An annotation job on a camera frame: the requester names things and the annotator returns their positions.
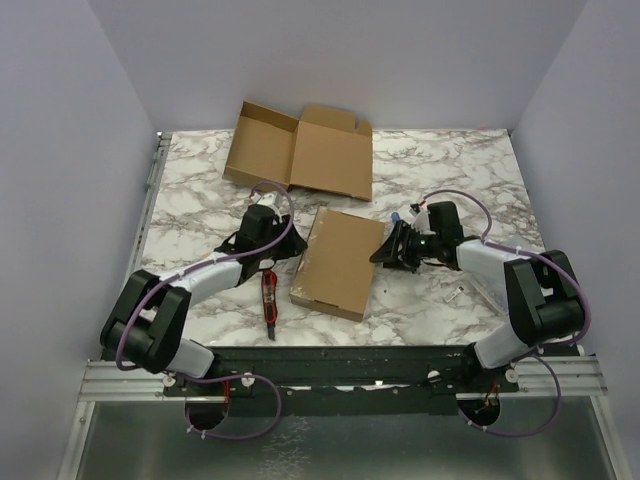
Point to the red black utility knife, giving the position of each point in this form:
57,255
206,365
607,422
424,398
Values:
270,310

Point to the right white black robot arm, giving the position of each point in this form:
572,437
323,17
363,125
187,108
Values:
543,300

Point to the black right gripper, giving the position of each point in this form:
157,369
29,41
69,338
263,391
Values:
401,244

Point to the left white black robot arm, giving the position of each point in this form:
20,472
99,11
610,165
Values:
145,327

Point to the small silver metal piece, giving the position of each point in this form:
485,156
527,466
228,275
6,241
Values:
453,294

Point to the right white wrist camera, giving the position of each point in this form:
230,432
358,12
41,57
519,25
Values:
420,222

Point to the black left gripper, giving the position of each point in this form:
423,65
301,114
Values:
292,245

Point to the aluminium extrusion frame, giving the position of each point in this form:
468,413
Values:
133,435

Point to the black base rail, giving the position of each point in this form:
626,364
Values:
338,381

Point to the brown cardboard express box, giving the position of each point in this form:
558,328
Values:
325,149

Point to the clear plastic screw box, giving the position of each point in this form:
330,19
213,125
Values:
493,291

